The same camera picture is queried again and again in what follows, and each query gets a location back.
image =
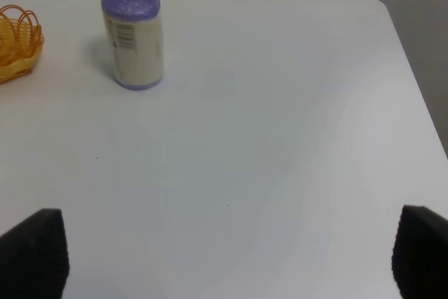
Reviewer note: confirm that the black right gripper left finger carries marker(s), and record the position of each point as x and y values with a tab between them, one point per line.
35	257

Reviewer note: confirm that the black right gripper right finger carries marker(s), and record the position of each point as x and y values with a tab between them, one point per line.
419	258

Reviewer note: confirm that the purple white wrapped roll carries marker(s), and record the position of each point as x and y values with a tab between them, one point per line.
134	29

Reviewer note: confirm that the orange wire basket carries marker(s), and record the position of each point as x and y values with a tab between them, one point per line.
22	41

